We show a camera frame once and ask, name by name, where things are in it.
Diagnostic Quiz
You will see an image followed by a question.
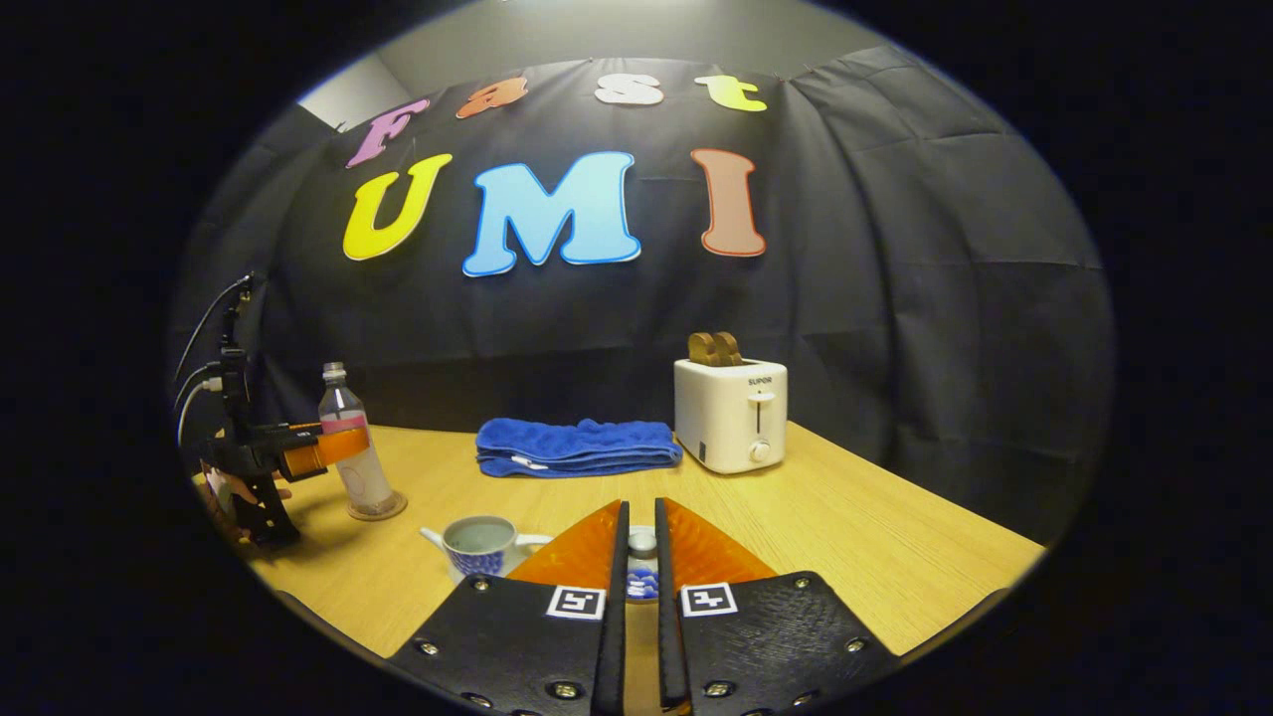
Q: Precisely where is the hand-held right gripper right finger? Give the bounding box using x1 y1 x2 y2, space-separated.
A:
654 497 901 716

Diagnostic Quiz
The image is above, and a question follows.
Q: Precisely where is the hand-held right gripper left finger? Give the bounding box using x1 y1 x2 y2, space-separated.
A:
388 500 631 716

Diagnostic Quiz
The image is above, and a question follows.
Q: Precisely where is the clear pink-label water bottle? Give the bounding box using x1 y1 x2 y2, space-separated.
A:
318 362 397 513

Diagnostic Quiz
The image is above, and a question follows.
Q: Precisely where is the round brown coaster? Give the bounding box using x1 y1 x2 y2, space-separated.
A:
346 490 409 522

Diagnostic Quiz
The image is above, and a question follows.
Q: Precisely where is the white blue-print teacup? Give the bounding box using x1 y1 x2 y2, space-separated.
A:
420 514 553 580

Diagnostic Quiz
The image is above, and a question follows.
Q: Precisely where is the folded blue towel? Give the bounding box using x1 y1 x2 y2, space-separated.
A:
475 418 684 479

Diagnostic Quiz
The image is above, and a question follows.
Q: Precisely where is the white toaster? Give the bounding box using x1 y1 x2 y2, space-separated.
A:
673 358 789 475

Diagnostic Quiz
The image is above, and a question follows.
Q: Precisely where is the black backdrop cloth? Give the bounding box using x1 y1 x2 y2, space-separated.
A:
169 45 1115 543

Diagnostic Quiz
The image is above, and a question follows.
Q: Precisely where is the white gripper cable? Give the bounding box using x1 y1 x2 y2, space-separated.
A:
177 376 222 447

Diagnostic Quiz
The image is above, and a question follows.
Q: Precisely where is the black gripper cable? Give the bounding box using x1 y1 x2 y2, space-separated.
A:
174 273 255 384

